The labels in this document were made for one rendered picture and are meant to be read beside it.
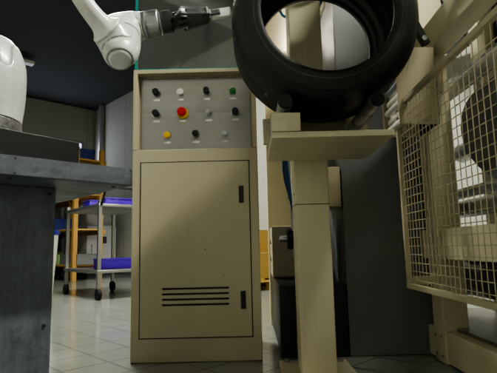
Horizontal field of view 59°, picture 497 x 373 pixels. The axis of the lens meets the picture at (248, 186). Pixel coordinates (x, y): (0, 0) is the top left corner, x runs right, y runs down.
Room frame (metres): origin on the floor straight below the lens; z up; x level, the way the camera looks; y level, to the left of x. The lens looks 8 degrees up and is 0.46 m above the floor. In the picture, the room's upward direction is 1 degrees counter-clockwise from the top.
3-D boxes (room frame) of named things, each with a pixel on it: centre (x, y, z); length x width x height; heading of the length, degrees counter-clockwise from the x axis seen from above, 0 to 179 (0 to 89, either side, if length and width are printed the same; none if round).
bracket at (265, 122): (1.65, -0.26, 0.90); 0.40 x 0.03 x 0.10; 90
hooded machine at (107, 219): (8.76, 3.06, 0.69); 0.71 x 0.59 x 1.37; 44
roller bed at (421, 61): (1.69, -0.64, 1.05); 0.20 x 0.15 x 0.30; 0
